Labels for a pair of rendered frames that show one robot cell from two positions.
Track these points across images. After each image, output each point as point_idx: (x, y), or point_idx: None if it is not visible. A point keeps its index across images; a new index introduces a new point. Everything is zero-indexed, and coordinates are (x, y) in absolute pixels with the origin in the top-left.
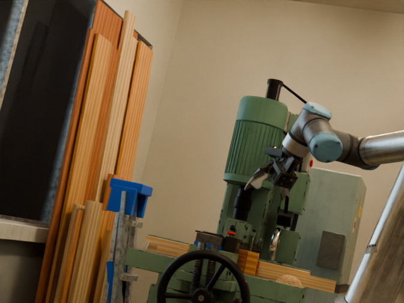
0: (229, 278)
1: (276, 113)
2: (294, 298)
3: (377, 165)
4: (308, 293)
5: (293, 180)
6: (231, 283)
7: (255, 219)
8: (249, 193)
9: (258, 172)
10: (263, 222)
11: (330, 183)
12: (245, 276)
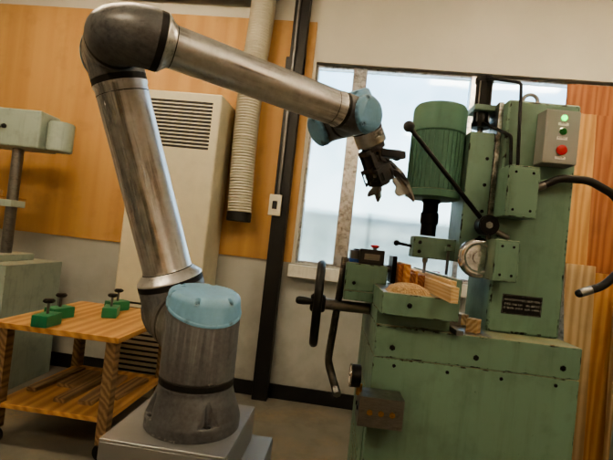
0: (358, 288)
1: (424, 114)
2: (380, 304)
3: (356, 121)
4: None
5: (374, 175)
6: (344, 290)
7: (457, 234)
8: (427, 206)
9: None
10: (462, 235)
11: None
12: (375, 286)
